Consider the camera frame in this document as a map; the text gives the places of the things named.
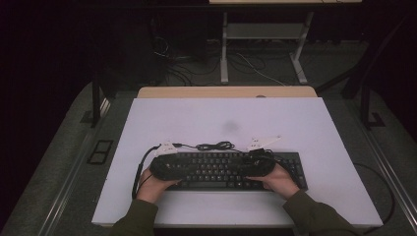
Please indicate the person's right hand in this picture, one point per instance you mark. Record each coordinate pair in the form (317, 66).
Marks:
(280, 182)

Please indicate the aluminium floor rail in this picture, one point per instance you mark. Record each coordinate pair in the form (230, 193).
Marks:
(390, 170)
(70, 183)

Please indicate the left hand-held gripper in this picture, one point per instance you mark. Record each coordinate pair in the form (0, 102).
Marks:
(165, 168)

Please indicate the black metal stand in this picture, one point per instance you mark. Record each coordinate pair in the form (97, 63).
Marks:
(365, 105)
(95, 101)

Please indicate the black floor socket plate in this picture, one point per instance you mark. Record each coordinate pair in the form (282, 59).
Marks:
(100, 151)

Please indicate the black computer keyboard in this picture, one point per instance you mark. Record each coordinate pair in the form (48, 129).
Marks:
(213, 170)

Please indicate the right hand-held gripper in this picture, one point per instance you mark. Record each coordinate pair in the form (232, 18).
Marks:
(260, 165)

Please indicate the white foam board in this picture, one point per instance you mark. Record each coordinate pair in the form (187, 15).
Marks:
(196, 121)

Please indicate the white metal desk frame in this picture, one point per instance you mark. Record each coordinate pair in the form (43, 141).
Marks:
(265, 31)

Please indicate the person's left hand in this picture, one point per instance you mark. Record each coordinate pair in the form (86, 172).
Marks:
(152, 190)

